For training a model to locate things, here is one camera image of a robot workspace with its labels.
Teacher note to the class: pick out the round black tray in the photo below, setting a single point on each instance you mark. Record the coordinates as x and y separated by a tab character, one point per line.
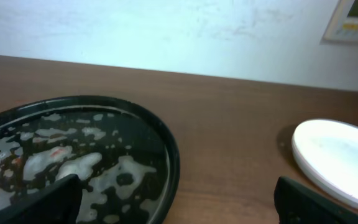
125	157

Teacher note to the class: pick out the white wall control panel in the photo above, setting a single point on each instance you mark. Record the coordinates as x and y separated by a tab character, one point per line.
343	25

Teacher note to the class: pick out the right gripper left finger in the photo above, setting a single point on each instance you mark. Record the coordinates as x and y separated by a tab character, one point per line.
57	203

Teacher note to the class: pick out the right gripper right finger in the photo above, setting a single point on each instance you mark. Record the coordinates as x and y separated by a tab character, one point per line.
297	204

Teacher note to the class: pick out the white plate top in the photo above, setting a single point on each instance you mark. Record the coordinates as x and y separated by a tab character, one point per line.
327	153

